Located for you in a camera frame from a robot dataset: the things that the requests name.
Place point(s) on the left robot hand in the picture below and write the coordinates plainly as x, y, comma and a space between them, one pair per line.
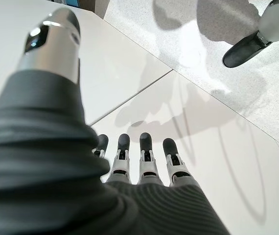
56, 171

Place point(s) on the left robot leg with foot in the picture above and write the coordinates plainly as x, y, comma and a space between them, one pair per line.
276, 22

